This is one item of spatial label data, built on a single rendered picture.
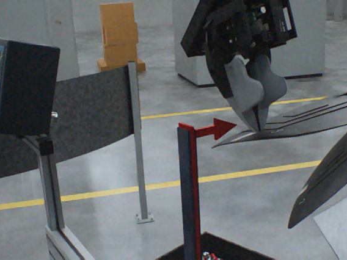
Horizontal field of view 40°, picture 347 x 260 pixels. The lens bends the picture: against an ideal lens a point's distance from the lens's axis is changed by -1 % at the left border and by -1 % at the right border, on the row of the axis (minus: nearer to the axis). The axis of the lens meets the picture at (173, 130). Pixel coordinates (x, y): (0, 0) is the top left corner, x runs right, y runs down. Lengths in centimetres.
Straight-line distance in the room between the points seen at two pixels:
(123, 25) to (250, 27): 809
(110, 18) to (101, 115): 612
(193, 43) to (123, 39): 800
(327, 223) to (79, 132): 190
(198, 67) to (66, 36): 251
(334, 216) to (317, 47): 675
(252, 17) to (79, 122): 197
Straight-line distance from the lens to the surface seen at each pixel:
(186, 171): 49
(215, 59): 57
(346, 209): 70
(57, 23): 479
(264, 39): 55
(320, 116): 61
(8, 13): 654
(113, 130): 263
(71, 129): 243
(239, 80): 57
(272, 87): 59
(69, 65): 482
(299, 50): 728
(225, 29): 58
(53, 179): 100
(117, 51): 866
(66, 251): 96
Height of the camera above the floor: 132
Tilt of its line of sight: 16 degrees down
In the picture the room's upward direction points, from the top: 4 degrees counter-clockwise
